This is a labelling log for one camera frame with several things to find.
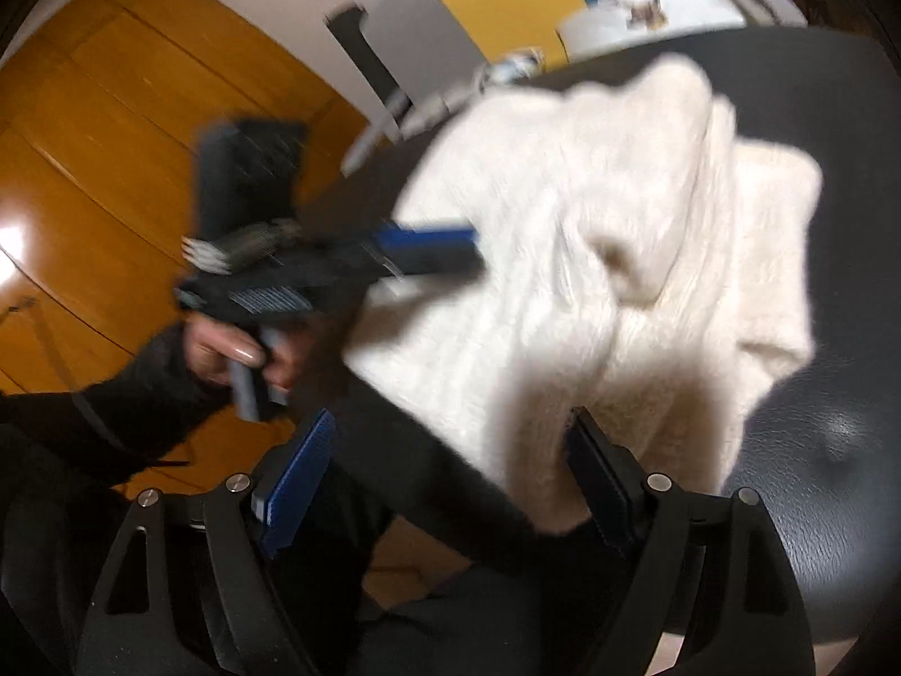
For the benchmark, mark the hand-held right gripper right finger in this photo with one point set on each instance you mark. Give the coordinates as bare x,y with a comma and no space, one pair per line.
598,493

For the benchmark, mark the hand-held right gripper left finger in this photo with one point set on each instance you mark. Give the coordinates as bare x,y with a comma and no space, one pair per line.
299,486

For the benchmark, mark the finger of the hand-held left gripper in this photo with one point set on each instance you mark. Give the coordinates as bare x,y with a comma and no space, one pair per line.
429,236
436,267

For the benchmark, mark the white knit sweater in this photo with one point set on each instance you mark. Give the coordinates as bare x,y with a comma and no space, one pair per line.
563,225

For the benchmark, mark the person's left forearm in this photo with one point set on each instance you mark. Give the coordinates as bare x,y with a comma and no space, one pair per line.
127,408

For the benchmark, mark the person's left hand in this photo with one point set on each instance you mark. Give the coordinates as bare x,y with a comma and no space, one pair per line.
211,348

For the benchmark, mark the blue white patterned pillow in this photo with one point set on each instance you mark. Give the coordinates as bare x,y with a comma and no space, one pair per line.
517,67

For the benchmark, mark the white deer print pillow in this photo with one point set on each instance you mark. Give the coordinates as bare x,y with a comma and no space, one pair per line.
690,14

